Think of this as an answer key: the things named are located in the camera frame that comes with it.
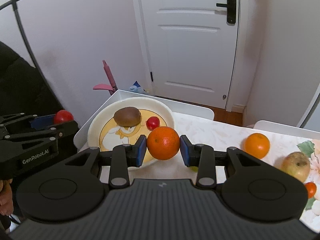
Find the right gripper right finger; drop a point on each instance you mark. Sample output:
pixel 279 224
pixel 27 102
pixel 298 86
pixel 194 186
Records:
pixel 203 157

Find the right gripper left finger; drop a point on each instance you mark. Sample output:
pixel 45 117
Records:
pixel 123 157

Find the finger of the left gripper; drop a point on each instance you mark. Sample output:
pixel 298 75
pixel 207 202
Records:
pixel 24 131
pixel 29 121

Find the green apple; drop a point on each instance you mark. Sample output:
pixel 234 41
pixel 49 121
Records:
pixel 194 168

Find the red cherry tomato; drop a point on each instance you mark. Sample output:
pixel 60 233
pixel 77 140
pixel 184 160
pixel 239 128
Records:
pixel 62 116
pixel 152 123

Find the brown kiwi fruit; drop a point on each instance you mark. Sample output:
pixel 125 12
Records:
pixel 127 117

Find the small tangerine front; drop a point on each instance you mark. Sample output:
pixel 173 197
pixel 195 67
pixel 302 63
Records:
pixel 163 143

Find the small tangerine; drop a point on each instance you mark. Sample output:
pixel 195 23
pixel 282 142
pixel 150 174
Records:
pixel 163 143
pixel 311 189

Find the red cherry tomato front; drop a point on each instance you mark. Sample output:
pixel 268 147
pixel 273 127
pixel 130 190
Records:
pixel 152 123

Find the orange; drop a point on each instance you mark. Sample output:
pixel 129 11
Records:
pixel 257 145

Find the yellowish old apple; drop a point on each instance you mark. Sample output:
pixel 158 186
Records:
pixel 297 165

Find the person left hand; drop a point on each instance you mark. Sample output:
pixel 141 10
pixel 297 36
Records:
pixel 6 201

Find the cream duck pattern plate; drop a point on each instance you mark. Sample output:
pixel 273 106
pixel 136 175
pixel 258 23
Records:
pixel 106 134

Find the white table tray rim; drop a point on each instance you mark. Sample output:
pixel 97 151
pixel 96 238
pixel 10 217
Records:
pixel 197 124

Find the person black clothing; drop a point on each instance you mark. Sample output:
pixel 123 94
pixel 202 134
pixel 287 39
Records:
pixel 22 88

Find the pink dustpan broom set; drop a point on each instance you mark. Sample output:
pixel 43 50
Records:
pixel 111 86

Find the clear water bottle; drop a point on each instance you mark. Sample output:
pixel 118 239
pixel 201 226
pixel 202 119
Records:
pixel 137 88

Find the white door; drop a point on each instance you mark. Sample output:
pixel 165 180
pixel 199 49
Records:
pixel 188 48

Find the black door handle lock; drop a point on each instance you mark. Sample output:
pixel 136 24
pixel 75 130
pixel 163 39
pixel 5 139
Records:
pixel 231 10

